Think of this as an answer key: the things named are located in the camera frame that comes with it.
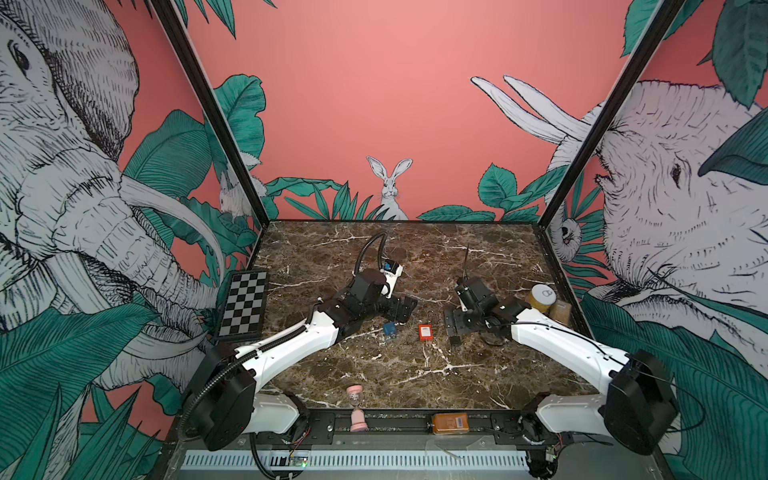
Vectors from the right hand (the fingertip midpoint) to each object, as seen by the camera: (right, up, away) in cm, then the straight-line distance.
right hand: (456, 316), depth 84 cm
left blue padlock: (-19, -5, +6) cm, 21 cm away
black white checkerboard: (-65, 0, +7) cm, 65 cm away
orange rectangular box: (-4, -23, -13) cm, 27 cm away
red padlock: (-8, -7, +6) cm, 12 cm away
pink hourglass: (-27, -24, -12) cm, 38 cm away
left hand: (-15, +7, -4) cm, 17 cm away
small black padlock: (+1, -9, +5) cm, 10 cm away
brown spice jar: (+34, 0, +6) cm, 34 cm away
